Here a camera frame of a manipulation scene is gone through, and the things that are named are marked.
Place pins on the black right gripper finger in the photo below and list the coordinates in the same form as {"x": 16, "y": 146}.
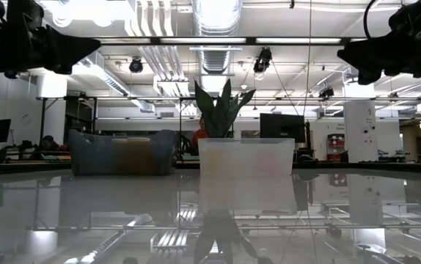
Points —
{"x": 368, "y": 76}
{"x": 368, "y": 53}

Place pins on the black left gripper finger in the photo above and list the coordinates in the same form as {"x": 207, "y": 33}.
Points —
{"x": 71, "y": 51}

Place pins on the grey plastic bin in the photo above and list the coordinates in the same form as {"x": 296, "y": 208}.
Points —
{"x": 93, "y": 157}

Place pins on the white translucent plastic bin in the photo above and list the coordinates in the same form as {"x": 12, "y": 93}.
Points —
{"x": 240, "y": 146}

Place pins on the black ceiling spotlight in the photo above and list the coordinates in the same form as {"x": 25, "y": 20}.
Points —
{"x": 136, "y": 66}
{"x": 11, "y": 75}
{"x": 326, "y": 92}
{"x": 262, "y": 60}

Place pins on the white pillar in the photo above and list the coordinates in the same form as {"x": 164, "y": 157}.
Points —
{"x": 359, "y": 128}

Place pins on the black shelving unit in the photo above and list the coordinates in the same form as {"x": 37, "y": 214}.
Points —
{"x": 80, "y": 113}

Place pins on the red tool cart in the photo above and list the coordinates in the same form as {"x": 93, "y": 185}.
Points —
{"x": 337, "y": 138}

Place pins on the green snake plant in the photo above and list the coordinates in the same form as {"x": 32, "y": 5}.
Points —
{"x": 221, "y": 113}

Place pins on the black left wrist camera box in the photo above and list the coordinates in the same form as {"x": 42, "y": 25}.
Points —
{"x": 25, "y": 14}

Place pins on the silver ceiling air duct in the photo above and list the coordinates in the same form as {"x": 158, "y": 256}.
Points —
{"x": 216, "y": 18}

